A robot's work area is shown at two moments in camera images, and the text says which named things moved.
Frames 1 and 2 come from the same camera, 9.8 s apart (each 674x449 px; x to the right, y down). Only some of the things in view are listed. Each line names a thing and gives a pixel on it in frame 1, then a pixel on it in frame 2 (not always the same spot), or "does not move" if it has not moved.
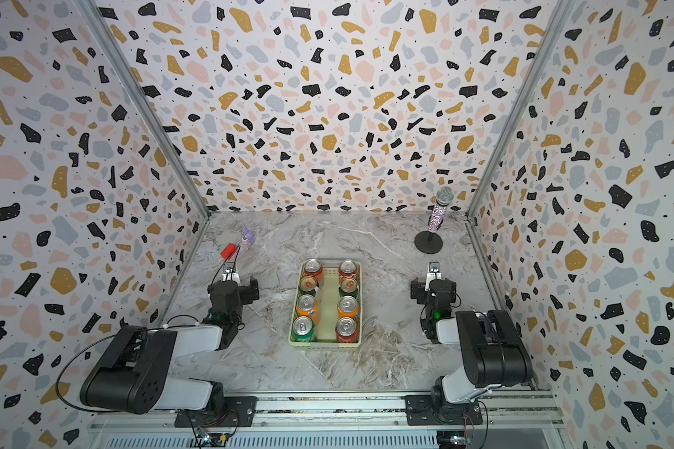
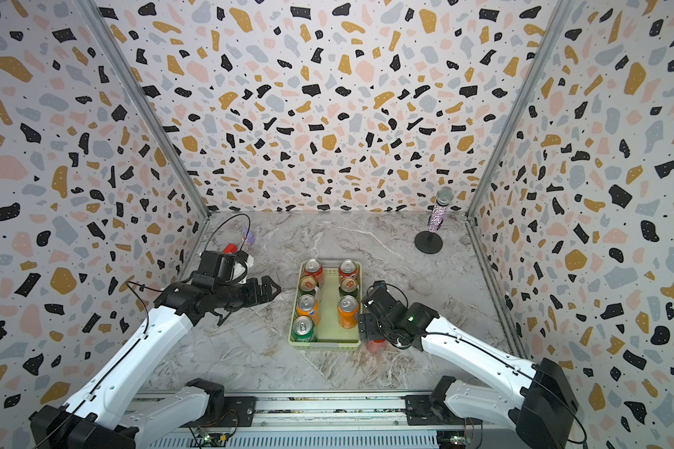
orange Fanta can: [308, 306] does not move
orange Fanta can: [348, 307] does not move
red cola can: [347, 269] does not move
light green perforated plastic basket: [327, 326] does not move
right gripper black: [420, 289] -> [367, 331]
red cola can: [346, 330] -> [376, 345]
